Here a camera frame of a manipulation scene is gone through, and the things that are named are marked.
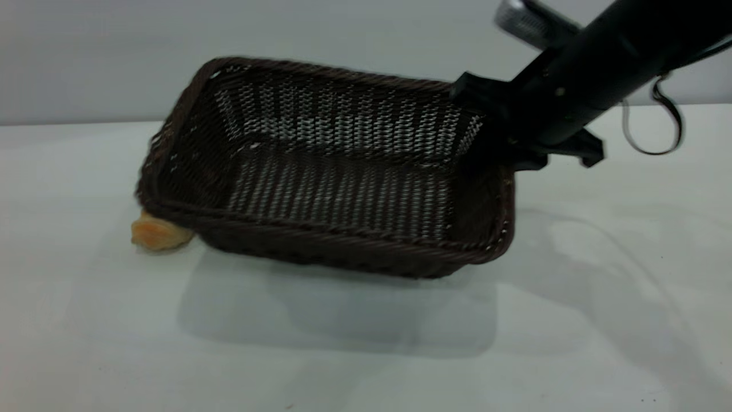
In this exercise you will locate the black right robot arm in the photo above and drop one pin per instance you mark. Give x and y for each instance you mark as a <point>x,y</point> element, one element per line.
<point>657,40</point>

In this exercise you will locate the ridged golden bread loaf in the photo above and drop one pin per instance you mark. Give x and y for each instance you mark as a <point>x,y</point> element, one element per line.
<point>154,236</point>

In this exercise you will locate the dark brown woven basket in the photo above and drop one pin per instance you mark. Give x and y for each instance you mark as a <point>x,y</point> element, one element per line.
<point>343,252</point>

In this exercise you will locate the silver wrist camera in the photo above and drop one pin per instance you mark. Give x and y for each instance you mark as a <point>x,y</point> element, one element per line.
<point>523,20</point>

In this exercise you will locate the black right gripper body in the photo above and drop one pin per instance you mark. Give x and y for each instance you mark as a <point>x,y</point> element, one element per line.
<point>555,103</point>

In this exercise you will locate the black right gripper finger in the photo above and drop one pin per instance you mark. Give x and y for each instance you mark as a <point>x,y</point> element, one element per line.
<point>530,161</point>
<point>492,146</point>

